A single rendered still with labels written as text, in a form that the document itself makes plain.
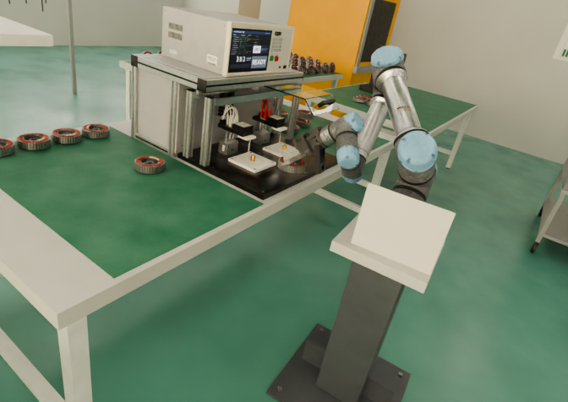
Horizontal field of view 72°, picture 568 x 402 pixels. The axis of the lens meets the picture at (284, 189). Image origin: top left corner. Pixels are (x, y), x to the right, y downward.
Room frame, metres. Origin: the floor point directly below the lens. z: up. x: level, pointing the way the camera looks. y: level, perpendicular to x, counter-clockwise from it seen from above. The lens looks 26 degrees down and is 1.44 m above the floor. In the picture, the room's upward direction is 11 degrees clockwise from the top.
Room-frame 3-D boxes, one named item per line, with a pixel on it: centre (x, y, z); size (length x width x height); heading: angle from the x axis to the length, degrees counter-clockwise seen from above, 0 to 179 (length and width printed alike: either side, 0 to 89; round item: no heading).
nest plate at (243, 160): (1.58, 0.16, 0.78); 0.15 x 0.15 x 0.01; 59
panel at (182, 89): (1.82, 0.31, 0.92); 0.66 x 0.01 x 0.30; 149
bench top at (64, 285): (1.81, 0.31, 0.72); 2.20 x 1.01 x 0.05; 149
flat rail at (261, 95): (1.74, 0.18, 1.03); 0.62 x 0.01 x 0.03; 149
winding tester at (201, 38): (1.86, 0.37, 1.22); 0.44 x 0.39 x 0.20; 149
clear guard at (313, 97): (1.84, 0.01, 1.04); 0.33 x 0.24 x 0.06; 59
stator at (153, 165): (1.38, 0.53, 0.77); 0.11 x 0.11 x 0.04
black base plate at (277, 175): (1.70, 0.11, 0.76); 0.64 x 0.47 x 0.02; 149
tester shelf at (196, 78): (1.85, 0.37, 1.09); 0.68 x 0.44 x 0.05; 149
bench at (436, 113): (3.84, -0.94, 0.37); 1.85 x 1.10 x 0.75; 149
